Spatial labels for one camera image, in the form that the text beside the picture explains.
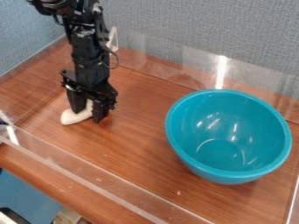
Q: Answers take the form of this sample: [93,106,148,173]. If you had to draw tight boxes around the clear acrylic barrier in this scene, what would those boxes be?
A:
[0,111,213,224]
[111,36,299,124]

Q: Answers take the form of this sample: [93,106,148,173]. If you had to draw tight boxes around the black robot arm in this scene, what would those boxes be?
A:
[27,0,117,125]

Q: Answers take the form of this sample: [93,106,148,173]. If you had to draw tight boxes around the blue plastic bowl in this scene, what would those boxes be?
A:
[164,89,292,185]

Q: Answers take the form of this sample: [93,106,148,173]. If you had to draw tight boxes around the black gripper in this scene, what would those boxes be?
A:
[60,34,117,123]

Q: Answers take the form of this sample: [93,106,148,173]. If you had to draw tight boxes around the clear acrylic back barrier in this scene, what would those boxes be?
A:
[111,36,299,124]

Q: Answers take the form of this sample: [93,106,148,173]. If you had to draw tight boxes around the clear acrylic front barrier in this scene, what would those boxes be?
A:
[0,111,213,224]

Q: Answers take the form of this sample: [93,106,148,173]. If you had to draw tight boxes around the white mushroom with red cap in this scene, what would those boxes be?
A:
[60,100,92,125]

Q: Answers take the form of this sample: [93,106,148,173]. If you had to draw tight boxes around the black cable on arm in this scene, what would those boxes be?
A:
[99,46,121,70]

